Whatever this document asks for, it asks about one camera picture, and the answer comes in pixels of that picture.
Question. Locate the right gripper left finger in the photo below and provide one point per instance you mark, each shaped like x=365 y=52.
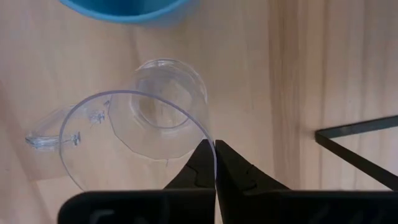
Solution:
x=202 y=174

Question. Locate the clear plastic mug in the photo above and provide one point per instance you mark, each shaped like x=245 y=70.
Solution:
x=161 y=93

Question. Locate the blue plastic cup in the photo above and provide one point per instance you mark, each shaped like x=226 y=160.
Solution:
x=133 y=7

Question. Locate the black metal shelf frame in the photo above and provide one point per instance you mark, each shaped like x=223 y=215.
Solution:
x=342 y=151

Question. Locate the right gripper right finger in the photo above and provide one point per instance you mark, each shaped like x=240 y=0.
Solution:
x=239 y=177

